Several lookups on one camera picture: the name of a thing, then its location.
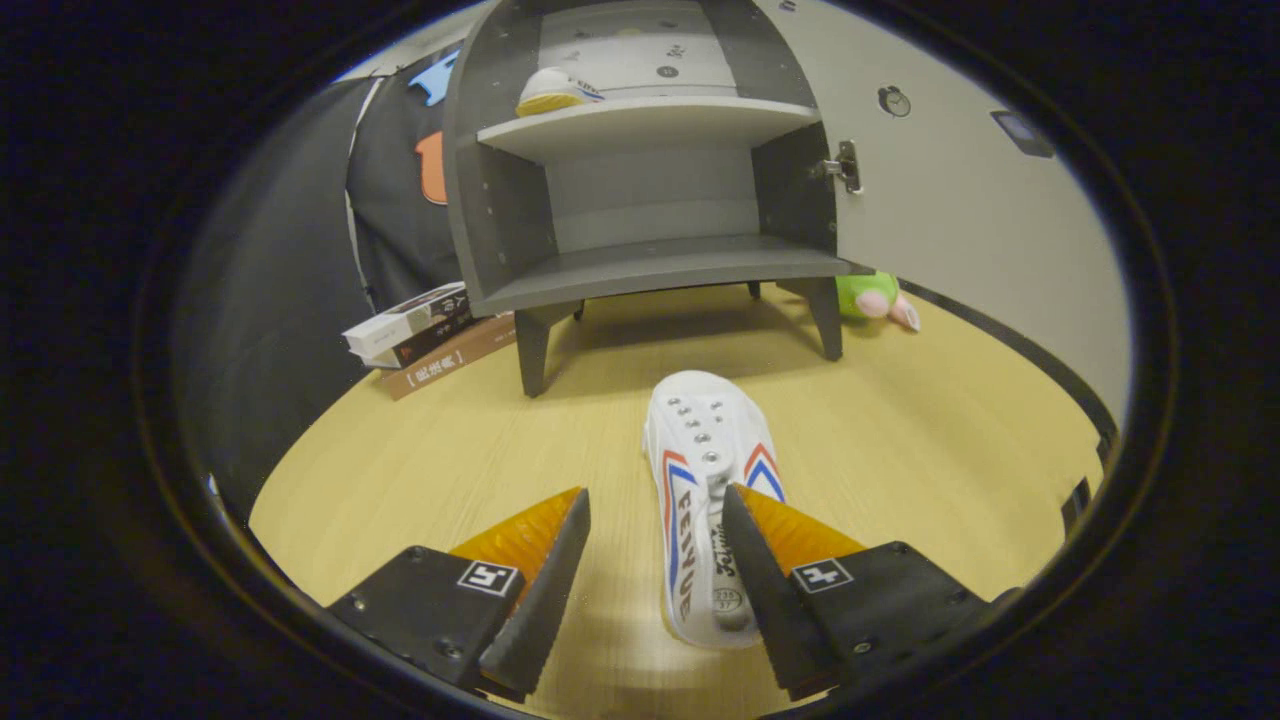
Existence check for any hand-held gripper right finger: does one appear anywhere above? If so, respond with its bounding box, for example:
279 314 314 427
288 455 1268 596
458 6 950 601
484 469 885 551
720 483 1021 703

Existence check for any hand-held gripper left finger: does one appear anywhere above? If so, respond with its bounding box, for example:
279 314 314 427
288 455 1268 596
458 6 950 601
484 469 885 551
328 487 593 704

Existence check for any white shoe with striped sides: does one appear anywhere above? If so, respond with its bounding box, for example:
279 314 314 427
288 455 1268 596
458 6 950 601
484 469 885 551
643 370 788 651

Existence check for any grey shoe cabinet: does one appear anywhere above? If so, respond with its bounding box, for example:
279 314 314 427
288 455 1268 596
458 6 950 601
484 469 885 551
442 0 871 399

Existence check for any white shoe with yellow sole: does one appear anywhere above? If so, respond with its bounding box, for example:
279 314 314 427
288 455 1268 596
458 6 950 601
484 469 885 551
516 67 606 118

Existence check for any metal door hinge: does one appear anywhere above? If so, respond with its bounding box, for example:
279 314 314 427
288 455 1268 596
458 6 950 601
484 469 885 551
815 140 863 194

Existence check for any brown book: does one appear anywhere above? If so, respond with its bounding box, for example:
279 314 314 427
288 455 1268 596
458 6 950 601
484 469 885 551
378 313 518 401

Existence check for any black book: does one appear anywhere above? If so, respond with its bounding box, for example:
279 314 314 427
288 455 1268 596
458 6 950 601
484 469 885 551
360 308 481 369

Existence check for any green plush toy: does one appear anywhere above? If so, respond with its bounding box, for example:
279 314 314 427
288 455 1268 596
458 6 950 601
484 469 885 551
836 270 921 333

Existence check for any black backdrop cloth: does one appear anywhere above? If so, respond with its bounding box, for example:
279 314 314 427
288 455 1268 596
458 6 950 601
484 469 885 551
170 50 471 521

